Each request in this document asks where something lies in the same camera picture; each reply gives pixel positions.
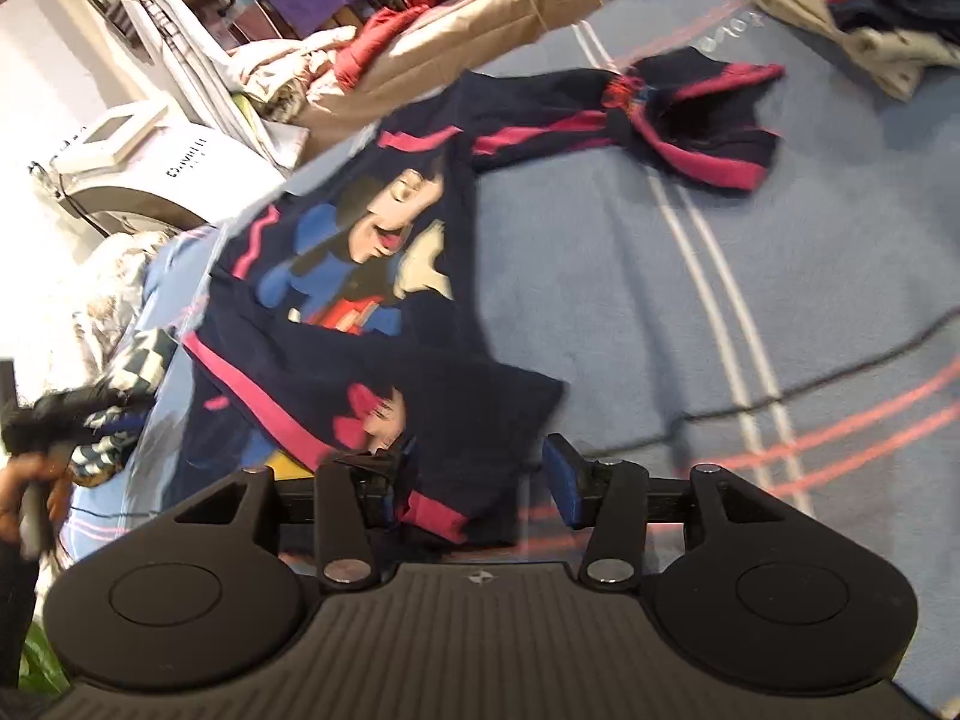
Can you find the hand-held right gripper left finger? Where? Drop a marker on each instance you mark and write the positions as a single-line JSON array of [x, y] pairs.
[[384, 506]]

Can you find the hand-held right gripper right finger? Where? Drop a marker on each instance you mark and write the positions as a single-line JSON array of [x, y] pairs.
[[566, 487]]

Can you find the navy cartoon print shirt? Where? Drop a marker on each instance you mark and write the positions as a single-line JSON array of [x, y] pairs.
[[420, 277]]

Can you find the pile of clothes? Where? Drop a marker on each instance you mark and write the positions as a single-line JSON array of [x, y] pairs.
[[810, 0]]

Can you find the person's left hand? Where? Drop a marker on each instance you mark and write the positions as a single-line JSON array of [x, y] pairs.
[[34, 487]]

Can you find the folded checkered cloth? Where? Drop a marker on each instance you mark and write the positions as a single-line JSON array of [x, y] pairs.
[[124, 405]]

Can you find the floral quilt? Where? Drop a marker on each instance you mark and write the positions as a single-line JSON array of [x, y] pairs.
[[124, 285]]

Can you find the white beauty machine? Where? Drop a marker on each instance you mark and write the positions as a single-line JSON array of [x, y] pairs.
[[165, 165]]

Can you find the blue-grey striped bed sheet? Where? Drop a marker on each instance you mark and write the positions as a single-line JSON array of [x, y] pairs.
[[787, 255]]

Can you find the white hanging garment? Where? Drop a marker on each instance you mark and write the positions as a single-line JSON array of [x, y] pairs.
[[195, 52]]

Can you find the crumpled beige bedding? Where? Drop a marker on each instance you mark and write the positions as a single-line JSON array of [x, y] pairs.
[[292, 71]]

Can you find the brown massage bed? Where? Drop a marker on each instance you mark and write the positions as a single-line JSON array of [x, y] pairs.
[[487, 22]]

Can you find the red padded jacket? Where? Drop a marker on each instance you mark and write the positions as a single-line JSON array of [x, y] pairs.
[[405, 7]]

